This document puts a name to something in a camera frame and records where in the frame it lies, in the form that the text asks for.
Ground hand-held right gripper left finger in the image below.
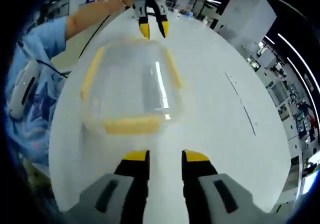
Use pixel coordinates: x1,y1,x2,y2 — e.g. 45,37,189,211
64,150,150,224

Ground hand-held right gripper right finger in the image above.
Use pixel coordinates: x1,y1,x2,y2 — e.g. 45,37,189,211
181,149,271,224

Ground clear storage box yellow latches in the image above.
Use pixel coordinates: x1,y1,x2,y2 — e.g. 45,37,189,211
79,36,183,136

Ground white square pillar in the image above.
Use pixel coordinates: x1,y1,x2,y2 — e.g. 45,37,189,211
219,0,277,44

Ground person in blue shirt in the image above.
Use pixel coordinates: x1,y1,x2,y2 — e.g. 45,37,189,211
4,17,73,169

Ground white worn chest device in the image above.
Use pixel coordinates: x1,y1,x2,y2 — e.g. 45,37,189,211
8,60,41,118

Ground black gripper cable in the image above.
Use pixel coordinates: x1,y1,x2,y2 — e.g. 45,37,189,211
77,6,137,59

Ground black worn device cable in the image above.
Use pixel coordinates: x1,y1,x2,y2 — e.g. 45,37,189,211
37,60,69,79

